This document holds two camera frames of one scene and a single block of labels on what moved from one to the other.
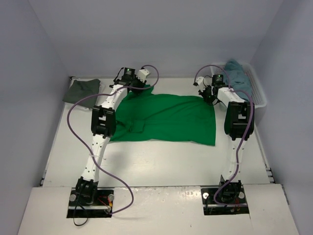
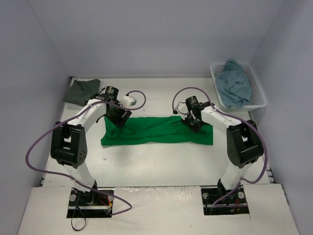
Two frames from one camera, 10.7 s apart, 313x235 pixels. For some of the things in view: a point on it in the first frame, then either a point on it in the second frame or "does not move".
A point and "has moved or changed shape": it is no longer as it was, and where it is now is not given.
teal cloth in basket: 238,78 does not move
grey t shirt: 79,90 does not move
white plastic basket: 257,91 does not move
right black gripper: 208,95 -> 193,123
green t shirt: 143,115 has moved or changed shape
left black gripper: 138,84 -> 120,117
